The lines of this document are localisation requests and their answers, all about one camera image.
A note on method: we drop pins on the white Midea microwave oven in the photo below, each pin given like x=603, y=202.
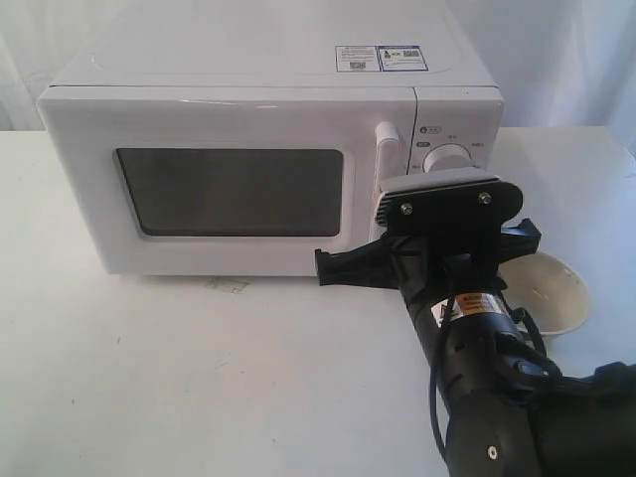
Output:
x=458, y=105

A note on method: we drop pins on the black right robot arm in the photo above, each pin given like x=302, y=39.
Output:
x=511, y=410

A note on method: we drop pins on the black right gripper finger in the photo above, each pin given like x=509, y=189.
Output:
x=520, y=240
x=369, y=265

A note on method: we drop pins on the cream ceramic bowl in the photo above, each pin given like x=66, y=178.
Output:
x=553, y=293

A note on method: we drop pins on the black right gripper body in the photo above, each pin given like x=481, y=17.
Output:
x=453, y=231

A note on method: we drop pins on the white microwave door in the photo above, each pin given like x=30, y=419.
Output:
x=226, y=180

